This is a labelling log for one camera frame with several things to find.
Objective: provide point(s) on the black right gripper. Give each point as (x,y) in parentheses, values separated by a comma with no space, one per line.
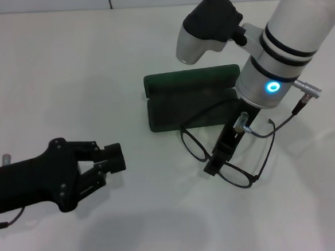
(232,132)

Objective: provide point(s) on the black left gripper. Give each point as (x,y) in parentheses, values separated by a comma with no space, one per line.
(36,180)

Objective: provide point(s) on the black glasses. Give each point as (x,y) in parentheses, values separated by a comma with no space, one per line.
(196,146)

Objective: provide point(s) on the green glasses case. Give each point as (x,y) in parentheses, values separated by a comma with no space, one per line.
(183,101)

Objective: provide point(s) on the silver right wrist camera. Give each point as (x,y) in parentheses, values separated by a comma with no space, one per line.
(206,28)

